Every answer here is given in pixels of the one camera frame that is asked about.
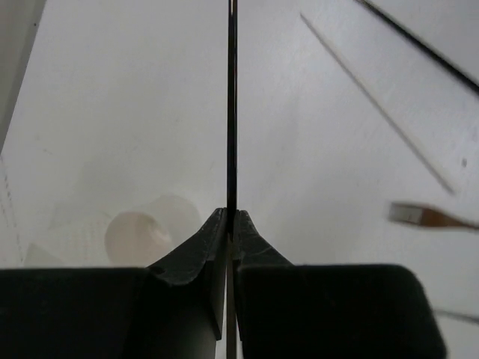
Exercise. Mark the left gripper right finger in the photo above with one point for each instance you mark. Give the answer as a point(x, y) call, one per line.
point(327, 311)

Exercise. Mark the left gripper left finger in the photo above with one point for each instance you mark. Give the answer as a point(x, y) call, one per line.
point(172, 308)

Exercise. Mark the black thin chopstick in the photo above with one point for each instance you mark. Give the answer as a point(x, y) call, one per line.
point(231, 320)

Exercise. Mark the cream cylindrical cup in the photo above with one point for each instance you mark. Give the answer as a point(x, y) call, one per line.
point(146, 233)

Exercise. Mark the brown wooden fork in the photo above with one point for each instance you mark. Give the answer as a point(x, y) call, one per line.
point(420, 215)

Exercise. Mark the white perforated square box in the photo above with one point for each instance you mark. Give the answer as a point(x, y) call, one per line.
point(76, 244)

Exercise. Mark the small silver fork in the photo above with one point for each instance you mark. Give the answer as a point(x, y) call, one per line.
point(457, 316)

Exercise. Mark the white chopstick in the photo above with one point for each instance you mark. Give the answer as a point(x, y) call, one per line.
point(408, 137)

